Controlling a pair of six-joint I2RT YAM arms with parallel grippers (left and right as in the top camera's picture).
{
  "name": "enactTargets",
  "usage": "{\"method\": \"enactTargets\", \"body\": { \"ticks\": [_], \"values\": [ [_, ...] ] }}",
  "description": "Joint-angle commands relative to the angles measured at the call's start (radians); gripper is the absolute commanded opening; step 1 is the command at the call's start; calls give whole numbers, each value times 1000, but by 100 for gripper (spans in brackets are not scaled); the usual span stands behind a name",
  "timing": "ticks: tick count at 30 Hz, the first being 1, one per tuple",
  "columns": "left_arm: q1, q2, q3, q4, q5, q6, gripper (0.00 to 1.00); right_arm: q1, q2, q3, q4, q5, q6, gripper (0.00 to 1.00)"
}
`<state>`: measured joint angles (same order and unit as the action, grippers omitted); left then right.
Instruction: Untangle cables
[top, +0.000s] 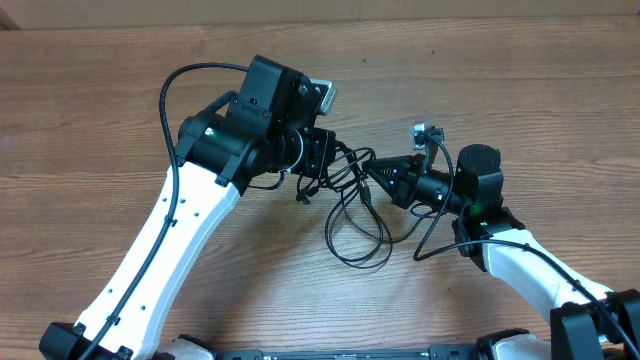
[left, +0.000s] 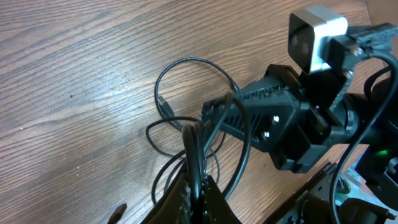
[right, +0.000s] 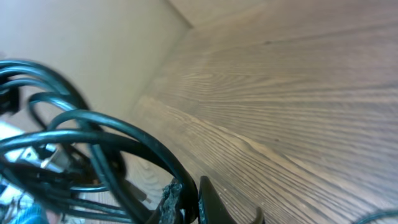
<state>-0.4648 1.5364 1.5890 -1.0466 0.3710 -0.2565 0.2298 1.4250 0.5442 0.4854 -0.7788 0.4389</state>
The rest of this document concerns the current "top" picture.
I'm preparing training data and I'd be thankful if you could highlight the cardboard backdrop panel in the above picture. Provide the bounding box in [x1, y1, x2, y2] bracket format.
[1, 0, 639, 30]

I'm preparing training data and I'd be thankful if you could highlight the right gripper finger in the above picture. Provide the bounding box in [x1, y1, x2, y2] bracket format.
[363, 155, 415, 185]
[376, 179, 418, 209]

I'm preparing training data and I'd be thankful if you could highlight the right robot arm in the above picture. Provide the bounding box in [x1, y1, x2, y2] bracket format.
[363, 144, 639, 359]

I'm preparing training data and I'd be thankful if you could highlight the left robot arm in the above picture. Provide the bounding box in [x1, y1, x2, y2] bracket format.
[39, 56, 336, 360]

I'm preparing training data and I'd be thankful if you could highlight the thick black USB cable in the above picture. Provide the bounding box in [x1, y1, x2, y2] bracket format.
[294, 142, 395, 271]

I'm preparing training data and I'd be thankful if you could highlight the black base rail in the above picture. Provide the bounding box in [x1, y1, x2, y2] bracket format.
[214, 344, 493, 360]

